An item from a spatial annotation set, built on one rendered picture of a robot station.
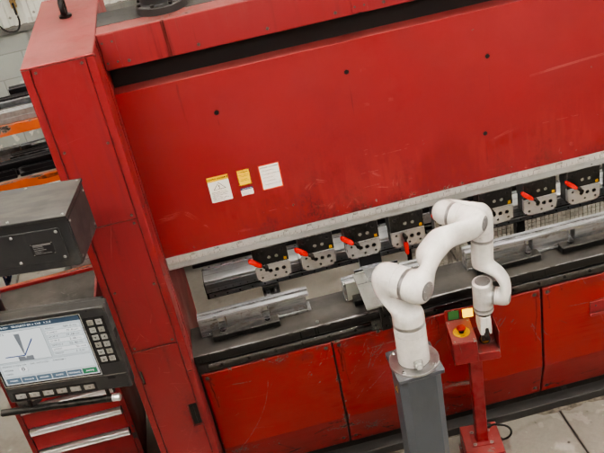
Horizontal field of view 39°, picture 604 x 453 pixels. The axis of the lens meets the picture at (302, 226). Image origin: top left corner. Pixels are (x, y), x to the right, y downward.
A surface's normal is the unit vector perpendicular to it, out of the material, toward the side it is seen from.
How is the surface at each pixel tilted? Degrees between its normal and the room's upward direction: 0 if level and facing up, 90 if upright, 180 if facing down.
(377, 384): 90
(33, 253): 90
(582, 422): 0
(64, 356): 90
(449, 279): 0
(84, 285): 0
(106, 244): 90
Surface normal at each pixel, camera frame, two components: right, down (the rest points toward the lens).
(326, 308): -0.18, -0.84
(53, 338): 0.01, 0.52
